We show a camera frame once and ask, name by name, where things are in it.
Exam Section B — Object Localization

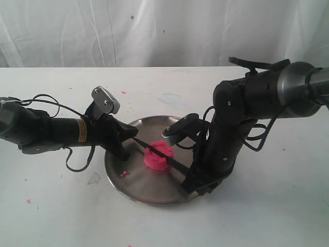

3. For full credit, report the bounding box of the pink play dough lump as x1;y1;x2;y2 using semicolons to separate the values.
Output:
144;140;173;171

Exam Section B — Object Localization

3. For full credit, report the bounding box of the small pink clay crumb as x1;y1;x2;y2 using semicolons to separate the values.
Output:
120;171;129;178

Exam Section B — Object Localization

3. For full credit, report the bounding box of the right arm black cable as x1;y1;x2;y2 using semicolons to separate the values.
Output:
203;56;324;152

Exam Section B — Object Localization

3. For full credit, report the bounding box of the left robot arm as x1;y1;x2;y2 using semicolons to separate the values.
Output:
1;94;154;173

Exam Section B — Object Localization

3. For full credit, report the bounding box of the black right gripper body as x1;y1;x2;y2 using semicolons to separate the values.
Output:
192;78;257;190

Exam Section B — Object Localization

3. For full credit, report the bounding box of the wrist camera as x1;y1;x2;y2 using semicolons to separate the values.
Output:
162;113;200;146
92;86;120;114

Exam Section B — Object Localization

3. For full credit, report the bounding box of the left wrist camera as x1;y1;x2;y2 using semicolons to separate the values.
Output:
92;86;120;114

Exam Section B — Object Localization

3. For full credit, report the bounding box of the black knife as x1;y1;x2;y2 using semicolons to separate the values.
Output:
133;137;189;175

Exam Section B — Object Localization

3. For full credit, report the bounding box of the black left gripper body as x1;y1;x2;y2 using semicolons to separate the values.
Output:
84;113;123;149

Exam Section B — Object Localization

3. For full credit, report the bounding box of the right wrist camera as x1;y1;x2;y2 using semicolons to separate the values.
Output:
162;113;200;146

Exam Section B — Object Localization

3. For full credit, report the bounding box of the white backdrop curtain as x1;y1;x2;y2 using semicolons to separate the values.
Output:
1;1;328;67

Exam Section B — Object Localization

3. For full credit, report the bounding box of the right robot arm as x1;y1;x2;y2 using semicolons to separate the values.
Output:
182;57;328;193

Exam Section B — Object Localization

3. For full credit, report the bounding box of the round steel plate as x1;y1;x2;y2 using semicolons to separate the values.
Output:
104;115;198;206

